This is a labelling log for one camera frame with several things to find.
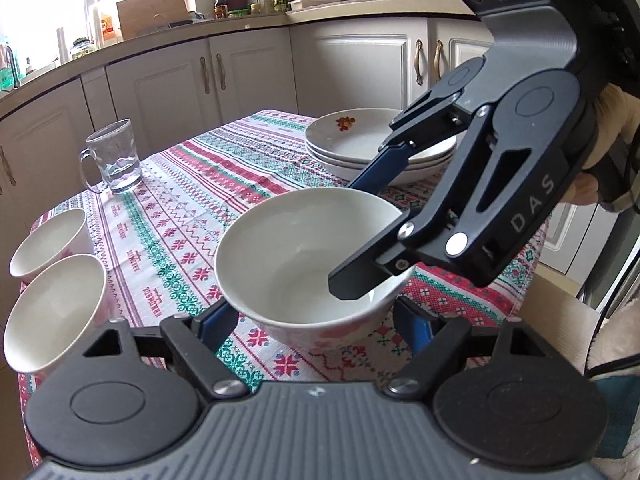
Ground large white plate with stain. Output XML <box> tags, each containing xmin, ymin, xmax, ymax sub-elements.
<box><xmin>305</xmin><ymin>144</ymin><xmax>454</xmax><ymax>172</ymax></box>

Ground white bowl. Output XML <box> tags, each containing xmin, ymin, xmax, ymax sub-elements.
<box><xmin>9</xmin><ymin>208</ymin><xmax>94</xmax><ymax>285</ymax></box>
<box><xmin>3</xmin><ymin>254</ymin><xmax>114</xmax><ymax>378</ymax></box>
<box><xmin>215</xmin><ymin>188</ymin><xmax>412</xmax><ymax>351</ymax></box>

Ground white lower cabinets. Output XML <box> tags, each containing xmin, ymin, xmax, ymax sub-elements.
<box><xmin>0</xmin><ymin>12</ymin><xmax>640</xmax><ymax>480</ymax></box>

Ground glass mug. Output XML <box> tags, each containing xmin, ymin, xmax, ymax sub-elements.
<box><xmin>78</xmin><ymin>119</ymin><xmax>143</xmax><ymax>194</ymax></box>

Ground white gloved right hand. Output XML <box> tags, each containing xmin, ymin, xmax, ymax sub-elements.
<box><xmin>560</xmin><ymin>81</ymin><xmax>640</xmax><ymax>206</ymax></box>

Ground wooden cutting board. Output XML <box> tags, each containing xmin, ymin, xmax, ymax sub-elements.
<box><xmin>116</xmin><ymin>0</ymin><xmax>191</xmax><ymax>40</ymax></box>

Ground dark sauce bottle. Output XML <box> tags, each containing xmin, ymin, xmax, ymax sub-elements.
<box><xmin>214</xmin><ymin>0</ymin><xmax>228</xmax><ymax>20</ymax></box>

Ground patterned tablecloth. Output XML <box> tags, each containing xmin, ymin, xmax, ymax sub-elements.
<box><xmin>16</xmin><ymin>108</ymin><xmax>549</xmax><ymax>468</ymax></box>

